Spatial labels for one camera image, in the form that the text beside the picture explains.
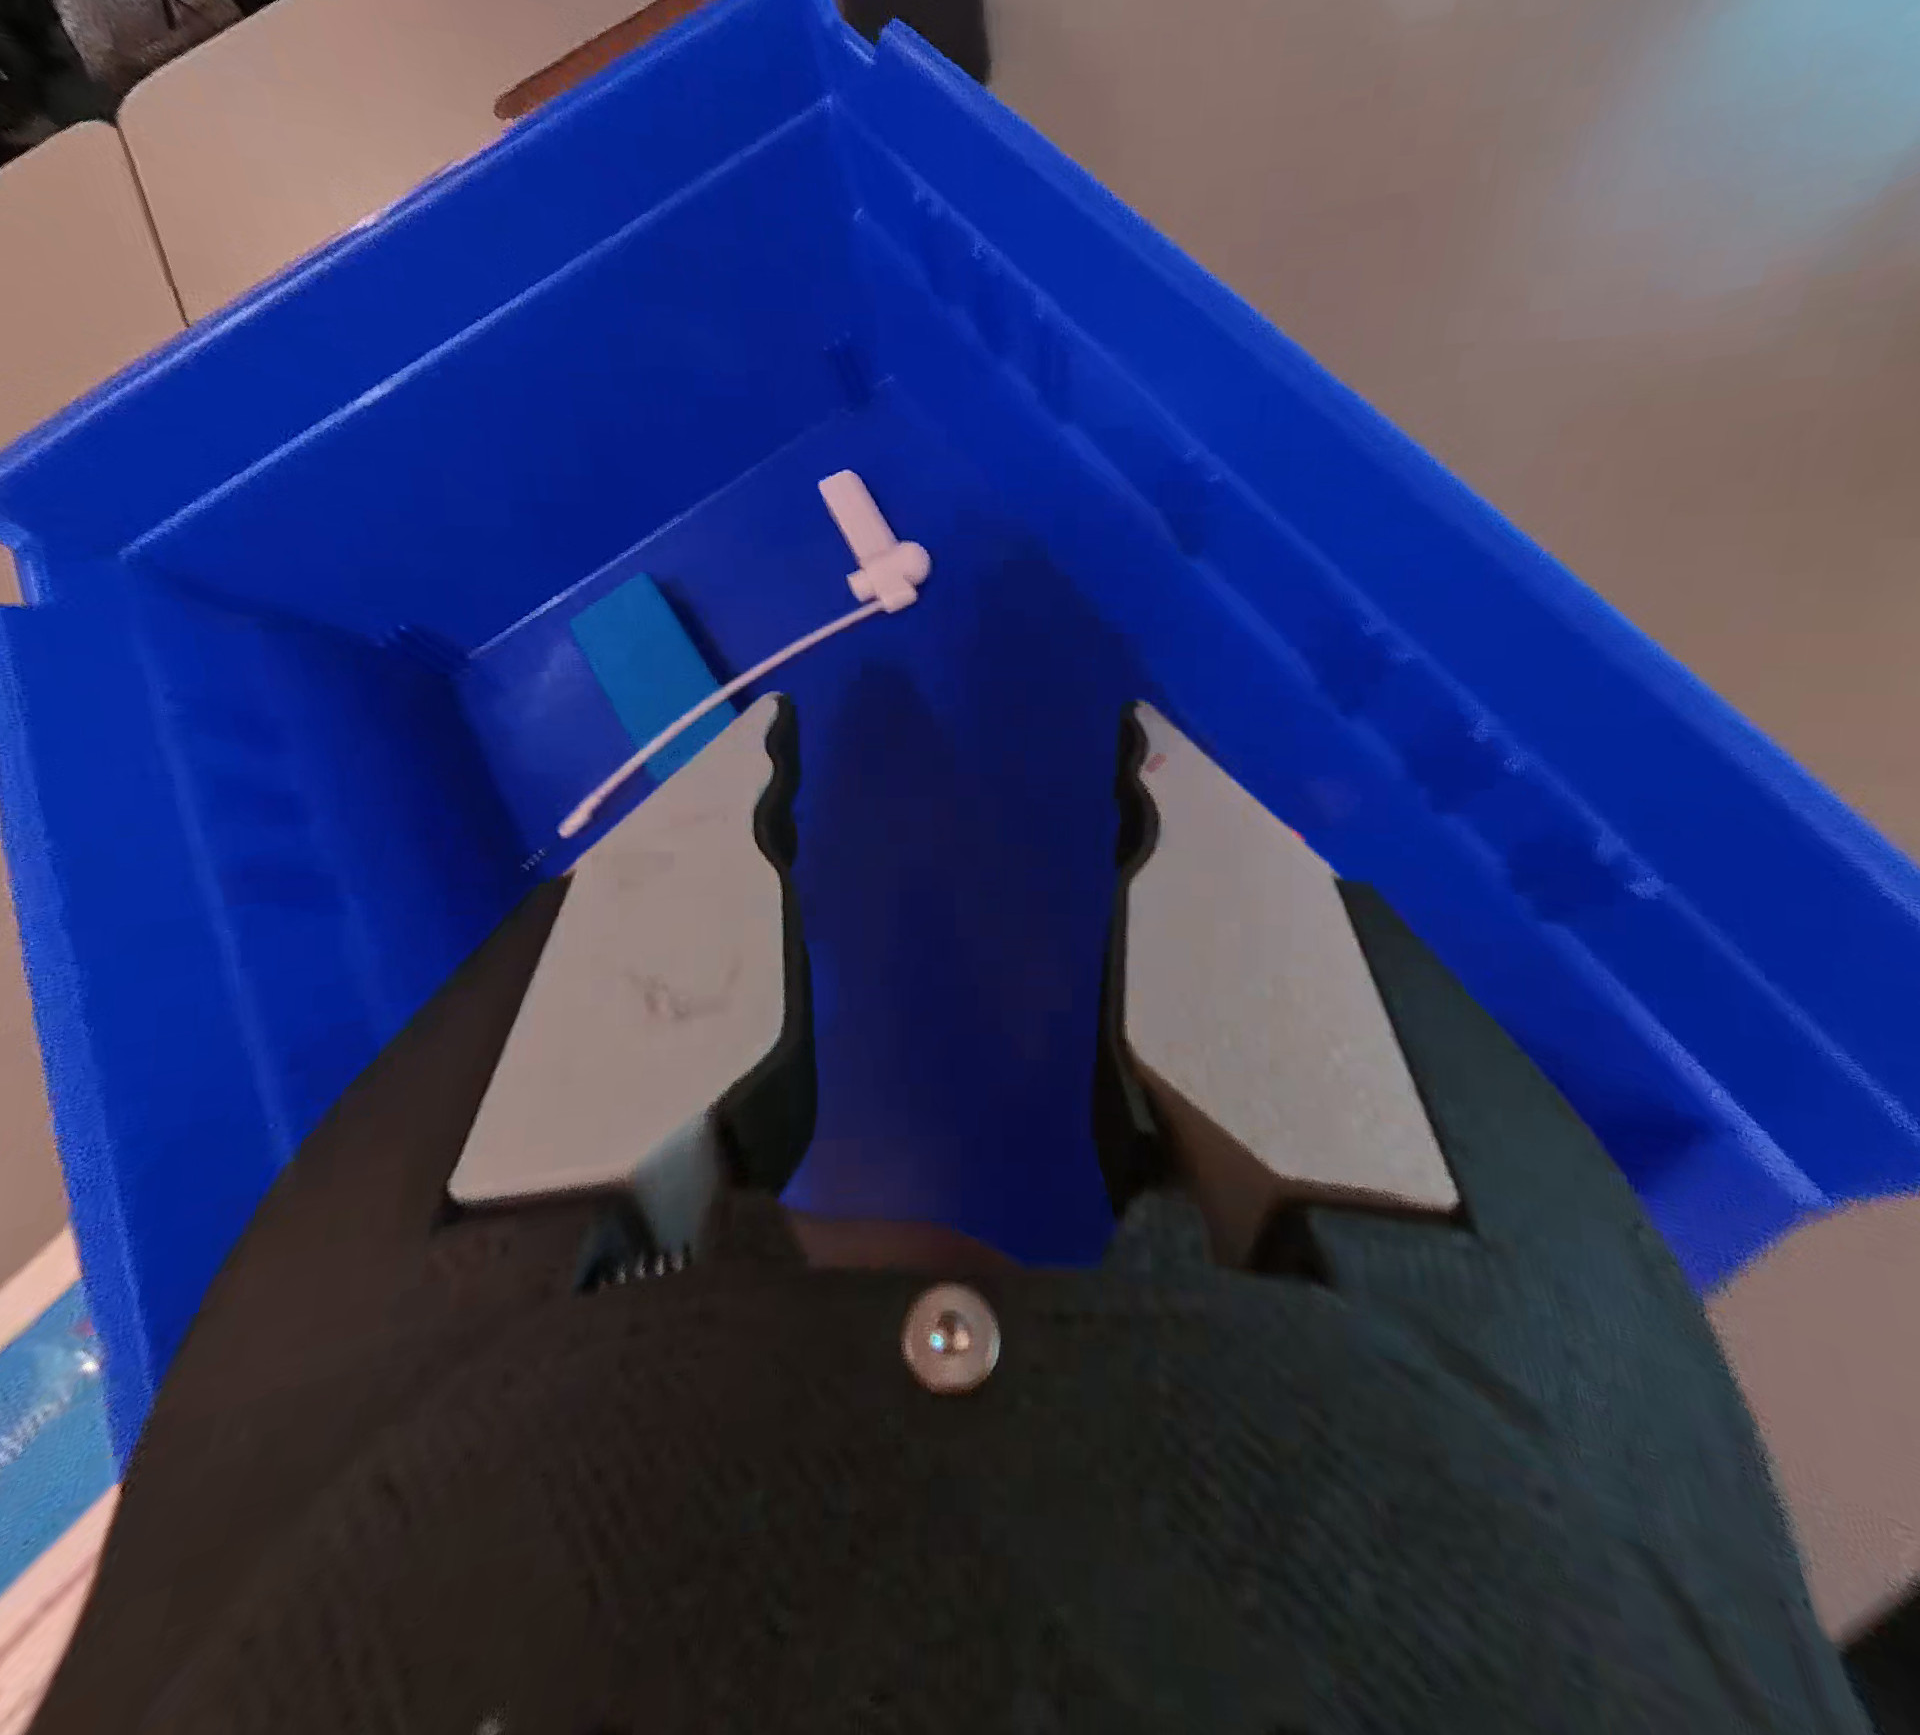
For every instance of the blue plastic bin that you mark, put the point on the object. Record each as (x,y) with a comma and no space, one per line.
(524,340)

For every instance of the light blue flat card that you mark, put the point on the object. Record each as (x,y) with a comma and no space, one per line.
(638,656)

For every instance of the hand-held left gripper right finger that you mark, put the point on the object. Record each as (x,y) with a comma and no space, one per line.
(1274,1016)

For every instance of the Clorox wipes canister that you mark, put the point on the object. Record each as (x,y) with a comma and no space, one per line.
(45,1436)

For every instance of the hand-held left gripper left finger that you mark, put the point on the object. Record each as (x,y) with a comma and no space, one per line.
(645,1000)

